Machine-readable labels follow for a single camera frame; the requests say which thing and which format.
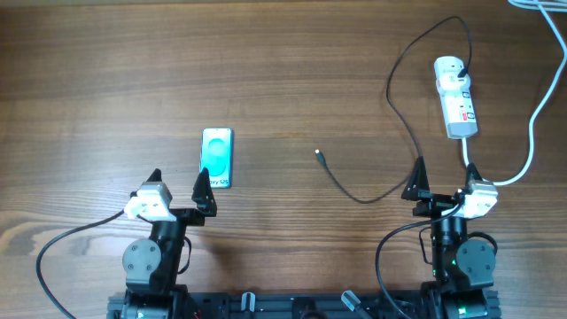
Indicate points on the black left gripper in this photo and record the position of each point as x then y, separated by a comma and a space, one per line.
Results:
203, 201

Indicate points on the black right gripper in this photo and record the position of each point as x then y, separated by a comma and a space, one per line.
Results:
441, 202

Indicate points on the smartphone with teal screen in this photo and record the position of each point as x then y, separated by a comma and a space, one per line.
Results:
216, 156

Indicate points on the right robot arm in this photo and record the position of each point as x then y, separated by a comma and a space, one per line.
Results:
463, 262

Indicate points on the white USB charger plug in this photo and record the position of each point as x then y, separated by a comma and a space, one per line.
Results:
451, 83

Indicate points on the white power strip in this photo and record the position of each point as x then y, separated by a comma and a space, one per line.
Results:
457, 108

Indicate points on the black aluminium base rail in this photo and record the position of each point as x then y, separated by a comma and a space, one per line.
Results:
416, 304

